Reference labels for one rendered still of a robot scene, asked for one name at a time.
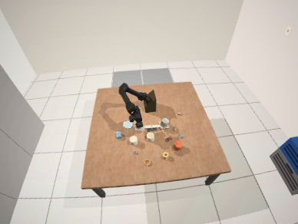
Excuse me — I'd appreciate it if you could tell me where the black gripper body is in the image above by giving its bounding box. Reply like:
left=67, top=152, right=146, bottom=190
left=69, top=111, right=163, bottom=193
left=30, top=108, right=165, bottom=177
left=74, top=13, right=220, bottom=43
left=136, top=122, right=143, bottom=128

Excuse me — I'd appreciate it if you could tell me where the white round dish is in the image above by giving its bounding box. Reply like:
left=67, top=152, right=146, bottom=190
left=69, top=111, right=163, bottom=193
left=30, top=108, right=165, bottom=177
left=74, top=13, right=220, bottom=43
left=123, top=120, right=133, bottom=129

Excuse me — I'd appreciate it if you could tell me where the orange cylinder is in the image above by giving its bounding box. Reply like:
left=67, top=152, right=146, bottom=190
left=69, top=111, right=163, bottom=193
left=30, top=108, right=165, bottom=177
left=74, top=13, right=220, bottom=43
left=174, top=140, right=182, bottom=151

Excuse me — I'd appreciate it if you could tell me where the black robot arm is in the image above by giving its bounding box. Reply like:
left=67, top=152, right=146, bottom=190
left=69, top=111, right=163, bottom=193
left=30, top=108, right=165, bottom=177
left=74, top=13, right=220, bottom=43
left=118, top=83, right=151, bottom=123

